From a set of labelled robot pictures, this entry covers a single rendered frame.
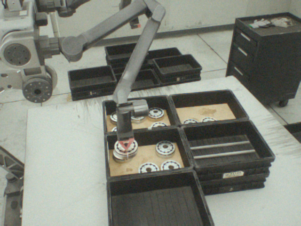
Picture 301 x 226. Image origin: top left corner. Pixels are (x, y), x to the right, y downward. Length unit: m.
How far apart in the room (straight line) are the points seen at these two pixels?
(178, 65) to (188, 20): 1.92
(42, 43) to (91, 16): 3.28
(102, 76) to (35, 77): 1.39
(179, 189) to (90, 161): 0.57
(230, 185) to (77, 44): 0.98
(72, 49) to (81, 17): 3.28
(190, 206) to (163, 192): 0.14
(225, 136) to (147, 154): 0.46
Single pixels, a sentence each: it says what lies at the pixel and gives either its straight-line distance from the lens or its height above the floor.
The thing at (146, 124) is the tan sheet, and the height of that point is 0.83.
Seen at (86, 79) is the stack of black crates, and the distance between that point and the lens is 2.88.
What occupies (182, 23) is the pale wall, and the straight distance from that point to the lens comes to 4.88.
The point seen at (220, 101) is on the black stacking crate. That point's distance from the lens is 1.97.
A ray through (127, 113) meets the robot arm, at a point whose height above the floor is 1.24.
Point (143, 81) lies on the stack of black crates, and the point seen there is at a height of 0.38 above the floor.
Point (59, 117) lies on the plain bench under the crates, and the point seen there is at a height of 0.70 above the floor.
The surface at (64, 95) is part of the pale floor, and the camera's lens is 3.60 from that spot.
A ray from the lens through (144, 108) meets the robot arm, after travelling 1.20.
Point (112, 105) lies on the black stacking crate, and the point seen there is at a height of 0.90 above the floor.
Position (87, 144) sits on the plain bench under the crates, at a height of 0.70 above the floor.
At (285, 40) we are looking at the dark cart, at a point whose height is 0.82.
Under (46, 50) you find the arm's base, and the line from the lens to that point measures 1.23.
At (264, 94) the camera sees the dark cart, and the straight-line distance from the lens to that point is 3.24.
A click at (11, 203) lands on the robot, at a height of 0.24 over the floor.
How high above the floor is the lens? 1.97
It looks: 38 degrees down
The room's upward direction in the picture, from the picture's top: straight up
